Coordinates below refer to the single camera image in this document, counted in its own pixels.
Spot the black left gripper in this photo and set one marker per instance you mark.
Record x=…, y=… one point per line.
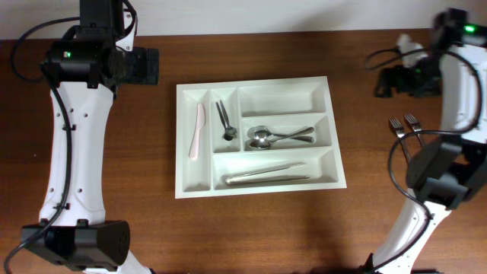
x=151, y=66

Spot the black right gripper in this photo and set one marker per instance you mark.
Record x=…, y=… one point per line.
x=383, y=84

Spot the steel fork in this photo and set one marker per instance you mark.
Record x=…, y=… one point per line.
x=415, y=126
x=397, y=128

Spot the pale pink plastic knife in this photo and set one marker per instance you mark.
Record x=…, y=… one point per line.
x=200, y=122

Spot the small dark metal tongs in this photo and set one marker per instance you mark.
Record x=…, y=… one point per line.
x=230, y=132

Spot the steel spoon tray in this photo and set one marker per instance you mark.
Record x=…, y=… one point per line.
x=257, y=131

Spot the long steel tongs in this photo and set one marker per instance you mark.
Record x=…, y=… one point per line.
x=268, y=175

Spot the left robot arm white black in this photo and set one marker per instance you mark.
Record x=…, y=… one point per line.
x=84, y=70

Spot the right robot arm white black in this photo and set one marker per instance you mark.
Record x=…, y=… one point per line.
x=450, y=169

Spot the white plastic cutlery tray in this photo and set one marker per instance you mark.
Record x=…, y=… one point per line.
x=289, y=106

